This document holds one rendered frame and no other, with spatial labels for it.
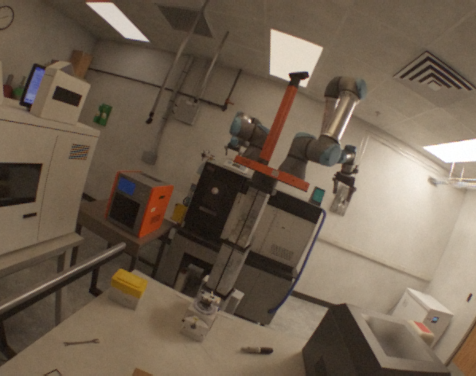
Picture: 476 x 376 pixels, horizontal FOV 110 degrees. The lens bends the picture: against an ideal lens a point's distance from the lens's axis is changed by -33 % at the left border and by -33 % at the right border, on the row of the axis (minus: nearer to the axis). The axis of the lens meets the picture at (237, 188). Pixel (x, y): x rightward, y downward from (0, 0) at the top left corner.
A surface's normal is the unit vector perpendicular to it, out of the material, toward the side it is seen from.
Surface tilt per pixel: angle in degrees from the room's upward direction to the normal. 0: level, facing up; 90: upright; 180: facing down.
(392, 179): 90
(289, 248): 90
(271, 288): 90
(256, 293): 90
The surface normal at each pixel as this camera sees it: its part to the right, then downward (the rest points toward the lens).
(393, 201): -0.11, 0.06
